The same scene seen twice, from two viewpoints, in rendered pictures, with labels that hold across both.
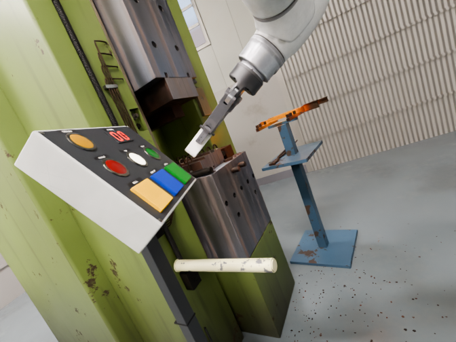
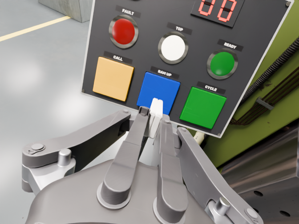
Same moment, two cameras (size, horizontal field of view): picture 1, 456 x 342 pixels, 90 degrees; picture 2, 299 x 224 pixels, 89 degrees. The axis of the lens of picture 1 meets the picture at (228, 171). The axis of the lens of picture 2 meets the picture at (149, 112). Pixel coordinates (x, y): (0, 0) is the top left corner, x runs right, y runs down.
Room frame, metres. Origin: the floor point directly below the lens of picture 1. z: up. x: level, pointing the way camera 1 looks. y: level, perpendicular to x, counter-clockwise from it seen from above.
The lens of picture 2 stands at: (0.53, -0.09, 1.23)
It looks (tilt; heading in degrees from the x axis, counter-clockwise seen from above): 50 degrees down; 81
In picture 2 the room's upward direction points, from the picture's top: 19 degrees clockwise
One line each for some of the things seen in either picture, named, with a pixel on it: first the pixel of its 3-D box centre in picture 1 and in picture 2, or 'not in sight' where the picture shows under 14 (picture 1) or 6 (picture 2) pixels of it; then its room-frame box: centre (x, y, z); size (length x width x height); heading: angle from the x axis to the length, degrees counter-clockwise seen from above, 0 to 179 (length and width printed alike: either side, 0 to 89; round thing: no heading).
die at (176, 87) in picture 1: (153, 104); not in sight; (1.22, 0.22, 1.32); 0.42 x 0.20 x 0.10; 57
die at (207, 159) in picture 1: (182, 169); not in sight; (1.22, 0.22, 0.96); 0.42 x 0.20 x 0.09; 57
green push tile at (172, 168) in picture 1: (178, 174); (201, 108); (0.68, 0.14, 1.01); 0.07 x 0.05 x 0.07; 172
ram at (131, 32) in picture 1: (138, 56); not in sight; (1.26, 0.20, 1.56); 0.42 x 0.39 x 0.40; 57
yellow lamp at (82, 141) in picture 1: (81, 141); not in sight; (0.49, 0.26, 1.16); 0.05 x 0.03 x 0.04; 147
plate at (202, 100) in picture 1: (202, 102); not in sight; (1.45, -0.01, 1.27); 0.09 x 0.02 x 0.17; 147
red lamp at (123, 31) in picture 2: (116, 167); (123, 32); (0.48, 0.21, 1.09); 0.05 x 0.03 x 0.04; 147
